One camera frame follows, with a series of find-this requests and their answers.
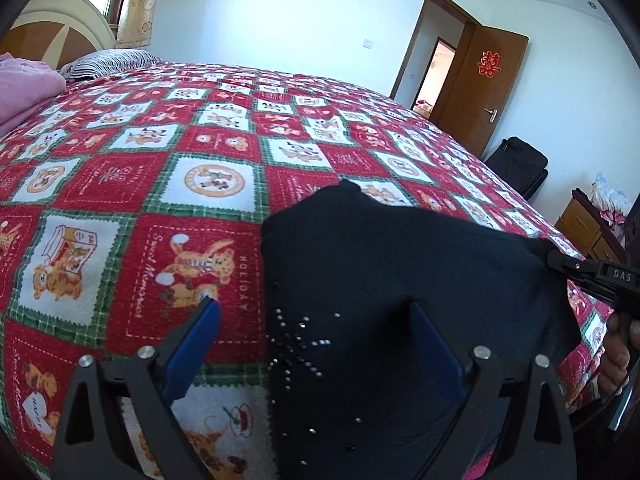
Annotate person's right hand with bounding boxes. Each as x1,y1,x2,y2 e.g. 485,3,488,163
599,312,640,402

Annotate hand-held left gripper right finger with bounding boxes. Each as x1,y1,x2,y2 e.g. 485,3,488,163
410,300,577,480

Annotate red checked printed blanket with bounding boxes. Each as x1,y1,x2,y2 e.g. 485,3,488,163
0,60,608,480

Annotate wooden cabinet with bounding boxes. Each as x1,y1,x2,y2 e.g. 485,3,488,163
555,191,632,267

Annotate yellow patterned curtain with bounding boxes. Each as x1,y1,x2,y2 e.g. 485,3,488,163
116,0,159,51

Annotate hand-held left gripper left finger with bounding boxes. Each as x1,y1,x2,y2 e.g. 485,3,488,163
52,297,222,480

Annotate brown wooden door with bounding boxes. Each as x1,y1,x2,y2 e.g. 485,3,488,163
431,22,530,159

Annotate pink fleece blanket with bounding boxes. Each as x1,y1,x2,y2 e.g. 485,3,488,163
0,52,68,136

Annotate black studded pants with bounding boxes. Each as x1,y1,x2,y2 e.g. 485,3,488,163
260,180,583,480

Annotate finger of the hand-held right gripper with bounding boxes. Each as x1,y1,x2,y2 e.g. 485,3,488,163
546,249,601,276
565,271,626,314

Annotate black white striped pillow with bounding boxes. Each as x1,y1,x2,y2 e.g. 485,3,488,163
60,49,163,81

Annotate brown wooden door frame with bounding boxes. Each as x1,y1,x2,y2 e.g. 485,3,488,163
389,0,483,111

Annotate pile of light clothes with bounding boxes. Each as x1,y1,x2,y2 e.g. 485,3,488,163
590,172,632,222

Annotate cream and wood headboard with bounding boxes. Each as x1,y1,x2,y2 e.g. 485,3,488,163
0,0,117,71

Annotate red paper door decoration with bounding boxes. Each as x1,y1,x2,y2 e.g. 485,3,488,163
476,49,503,76

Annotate black suitcase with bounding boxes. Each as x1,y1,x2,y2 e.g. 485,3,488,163
483,136,550,200

